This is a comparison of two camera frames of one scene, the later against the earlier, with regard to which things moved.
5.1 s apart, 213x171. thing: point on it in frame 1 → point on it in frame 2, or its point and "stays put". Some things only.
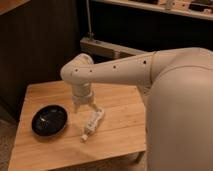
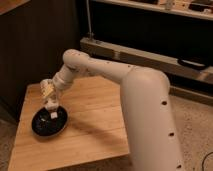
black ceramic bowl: (49, 120) stays put
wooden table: (119, 132) stays put
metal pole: (89, 19) stays put
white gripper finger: (90, 103) → (44, 97)
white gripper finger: (76, 106) → (55, 100)
